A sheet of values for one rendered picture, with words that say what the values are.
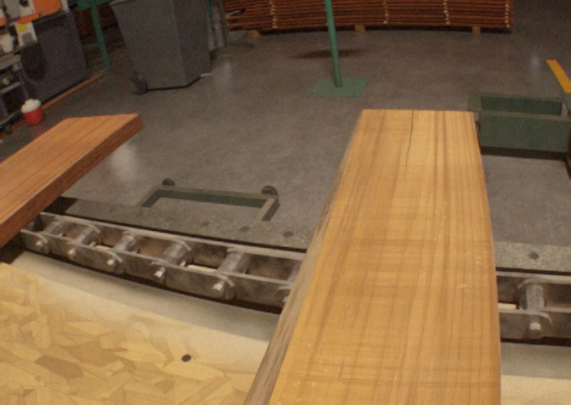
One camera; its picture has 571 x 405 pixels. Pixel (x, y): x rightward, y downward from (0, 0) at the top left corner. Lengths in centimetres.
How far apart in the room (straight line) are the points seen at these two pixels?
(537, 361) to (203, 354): 26
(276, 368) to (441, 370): 10
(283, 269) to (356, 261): 9
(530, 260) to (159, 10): 376
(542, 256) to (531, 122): 187
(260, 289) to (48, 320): 21
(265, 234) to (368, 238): 15
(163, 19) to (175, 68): 47
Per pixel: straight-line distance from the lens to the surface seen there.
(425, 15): 522
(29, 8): 538
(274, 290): 38
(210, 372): 34
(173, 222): 53
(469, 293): 31
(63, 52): 586
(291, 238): 46
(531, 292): 37
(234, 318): 39
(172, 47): 401
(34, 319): 47
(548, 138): 234
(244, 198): 206
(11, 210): 60
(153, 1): 398
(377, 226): 37
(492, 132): 229
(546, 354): 36
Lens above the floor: 110
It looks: 31 degrees down
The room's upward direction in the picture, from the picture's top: 10 degrees counter-clockwise
